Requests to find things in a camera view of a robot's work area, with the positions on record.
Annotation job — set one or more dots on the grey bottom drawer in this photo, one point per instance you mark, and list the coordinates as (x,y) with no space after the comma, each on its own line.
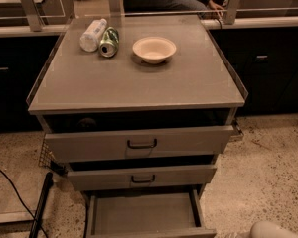
(156,215)

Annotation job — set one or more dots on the grey drawer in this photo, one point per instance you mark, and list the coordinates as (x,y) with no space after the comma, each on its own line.
(141,177)
(137,144)
(156,215)

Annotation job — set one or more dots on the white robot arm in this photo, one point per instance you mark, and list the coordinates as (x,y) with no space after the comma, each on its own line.
(266,229)

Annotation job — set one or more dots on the grey metal drawer cabinet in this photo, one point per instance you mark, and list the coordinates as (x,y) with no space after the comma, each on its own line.
(85,92)

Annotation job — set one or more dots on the grey middle drawer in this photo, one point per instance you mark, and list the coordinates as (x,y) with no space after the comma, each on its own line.
(141,177)

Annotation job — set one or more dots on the grey top drawer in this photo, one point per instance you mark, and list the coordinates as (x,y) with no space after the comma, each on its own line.
(137,144)

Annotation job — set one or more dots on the green crushed soda can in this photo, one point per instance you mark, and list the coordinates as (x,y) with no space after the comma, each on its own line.
(109,43)

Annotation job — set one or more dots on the white plastic bottle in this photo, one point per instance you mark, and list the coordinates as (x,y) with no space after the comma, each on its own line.
(89,40)

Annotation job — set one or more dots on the black pole on floor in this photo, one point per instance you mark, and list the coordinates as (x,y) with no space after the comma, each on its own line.
(37,222)

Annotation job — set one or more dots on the dark counter cabinet row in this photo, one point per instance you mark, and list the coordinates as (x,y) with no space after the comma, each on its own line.
(266,60)

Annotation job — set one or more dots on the wire mesh basket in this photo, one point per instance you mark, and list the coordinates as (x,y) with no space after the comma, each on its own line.
(46,158)

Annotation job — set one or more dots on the left metal railing post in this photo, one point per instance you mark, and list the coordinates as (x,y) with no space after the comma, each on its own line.
(32,15)

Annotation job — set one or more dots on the right metal railing post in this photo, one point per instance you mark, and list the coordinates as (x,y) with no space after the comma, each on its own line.
(230,13)

